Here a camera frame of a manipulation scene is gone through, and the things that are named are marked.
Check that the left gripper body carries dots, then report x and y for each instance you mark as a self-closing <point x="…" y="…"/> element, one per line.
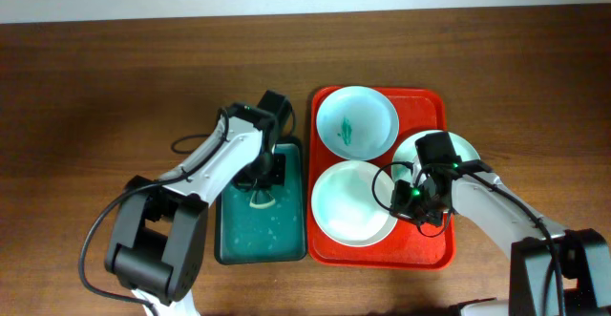
<point x="263" y="180"/>

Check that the red plastic tray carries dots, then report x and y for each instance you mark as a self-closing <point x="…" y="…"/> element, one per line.
<point x="404" y="248"/>

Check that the light green plate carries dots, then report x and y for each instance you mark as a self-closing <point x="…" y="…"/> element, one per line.
<point x="406" y="162"/>

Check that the white plate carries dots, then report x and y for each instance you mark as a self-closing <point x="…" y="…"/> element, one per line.
<point x="350" y="203"/>

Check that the light blue plate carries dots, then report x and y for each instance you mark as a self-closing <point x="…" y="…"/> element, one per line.
<point x="357" y="123"/>

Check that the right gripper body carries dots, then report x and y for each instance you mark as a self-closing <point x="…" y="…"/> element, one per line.
<point x="414" y="203"/>

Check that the green yellow sponge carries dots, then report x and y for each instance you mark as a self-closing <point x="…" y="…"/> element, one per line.
<point x="261" y="199"/>

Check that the dark green water tray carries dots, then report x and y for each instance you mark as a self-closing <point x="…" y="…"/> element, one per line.
<point x="275" y="234"/>

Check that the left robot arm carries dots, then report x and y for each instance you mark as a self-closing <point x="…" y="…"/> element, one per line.
<point x="156" y="247"/>

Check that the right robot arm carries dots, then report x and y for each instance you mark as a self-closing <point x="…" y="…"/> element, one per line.
<point x="553" y="271"/>

